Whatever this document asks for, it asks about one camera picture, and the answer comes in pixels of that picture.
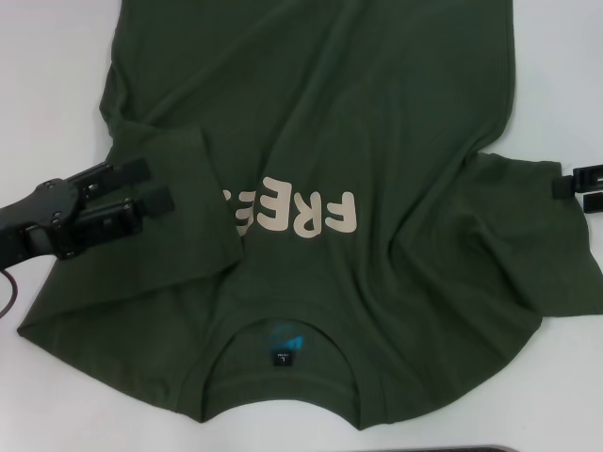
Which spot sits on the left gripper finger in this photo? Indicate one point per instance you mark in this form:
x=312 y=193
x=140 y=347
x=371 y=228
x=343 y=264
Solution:
x=108 y=223
x=132 y=170

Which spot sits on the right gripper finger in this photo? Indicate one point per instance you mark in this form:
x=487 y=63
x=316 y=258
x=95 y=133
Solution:
x=581 y=181
x=593 y=202

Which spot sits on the dark green printed t-shirt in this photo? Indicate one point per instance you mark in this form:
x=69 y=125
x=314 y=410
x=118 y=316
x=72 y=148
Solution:
x=330 y=94

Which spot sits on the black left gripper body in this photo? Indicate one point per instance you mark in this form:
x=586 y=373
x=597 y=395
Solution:
x=33 y=212

